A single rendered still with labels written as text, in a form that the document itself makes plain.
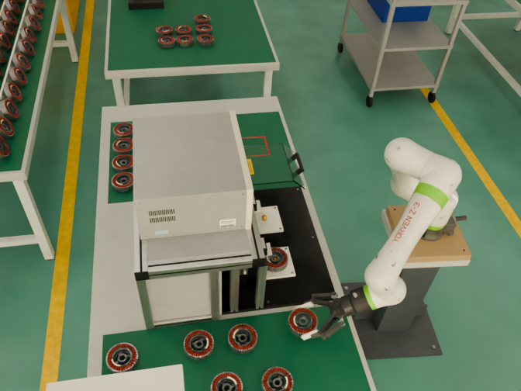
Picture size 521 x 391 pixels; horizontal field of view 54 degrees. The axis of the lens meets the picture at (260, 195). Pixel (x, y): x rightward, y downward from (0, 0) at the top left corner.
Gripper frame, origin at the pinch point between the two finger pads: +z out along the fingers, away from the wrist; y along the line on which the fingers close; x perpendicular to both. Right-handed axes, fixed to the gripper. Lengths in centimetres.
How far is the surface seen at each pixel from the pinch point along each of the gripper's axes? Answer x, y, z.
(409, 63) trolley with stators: 137, -275, -98
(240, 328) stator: -9.1, -1.5, 22.0
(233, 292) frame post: -20.4, -9.9, 17.6
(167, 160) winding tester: -66, -39, 14
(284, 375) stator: -2.3, 18.2, 10.2
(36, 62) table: -59, -198, 116
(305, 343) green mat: 6.2, 5.3, 3.0
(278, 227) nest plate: 3.0, -49.8, 3.5
